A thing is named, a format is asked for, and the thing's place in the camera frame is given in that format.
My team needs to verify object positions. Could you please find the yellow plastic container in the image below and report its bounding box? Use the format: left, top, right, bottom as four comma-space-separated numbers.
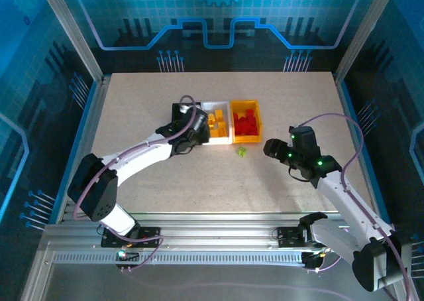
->
229, 99, 263, 145

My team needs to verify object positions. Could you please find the black plastic container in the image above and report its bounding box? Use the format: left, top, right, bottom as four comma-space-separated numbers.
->
171, 101, 203, 129

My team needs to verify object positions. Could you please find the white plastic container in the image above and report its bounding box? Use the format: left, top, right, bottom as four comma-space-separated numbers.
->
200, 100, 233, 146

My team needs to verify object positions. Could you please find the small controller board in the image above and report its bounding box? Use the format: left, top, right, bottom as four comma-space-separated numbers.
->
300, 251, 325, 271
115, 250, 140, 263

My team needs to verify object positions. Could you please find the blue table edge strip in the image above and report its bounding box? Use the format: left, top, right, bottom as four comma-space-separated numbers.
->
48, 80, 100, 224

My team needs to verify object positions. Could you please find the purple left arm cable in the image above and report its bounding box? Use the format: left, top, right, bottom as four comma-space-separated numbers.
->
72, 94, 200, 272

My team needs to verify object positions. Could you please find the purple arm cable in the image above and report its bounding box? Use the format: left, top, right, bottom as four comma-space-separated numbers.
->
72, 94, 200, 272
296, 113, 415, 301

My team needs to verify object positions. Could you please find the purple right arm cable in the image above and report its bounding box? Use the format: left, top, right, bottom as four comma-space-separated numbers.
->
296, 113, 415, 301

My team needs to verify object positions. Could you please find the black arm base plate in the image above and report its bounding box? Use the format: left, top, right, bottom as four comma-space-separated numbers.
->
276, 226, 307, 249
101, 226, 162, 249

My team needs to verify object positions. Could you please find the aluminium mounting rail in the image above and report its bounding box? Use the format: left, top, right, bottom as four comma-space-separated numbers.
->
39, 211, 403, 253

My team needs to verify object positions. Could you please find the slotted grey cable duct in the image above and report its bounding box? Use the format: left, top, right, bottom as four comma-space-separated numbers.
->
52, 251, 307, 266

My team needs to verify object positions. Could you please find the metal base plate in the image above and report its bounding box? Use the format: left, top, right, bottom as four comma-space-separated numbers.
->
19, 264, 418, 301

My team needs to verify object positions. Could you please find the aluminium frame post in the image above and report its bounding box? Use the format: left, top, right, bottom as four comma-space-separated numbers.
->
36, 0, 104, 85
333, 0, 401, 83

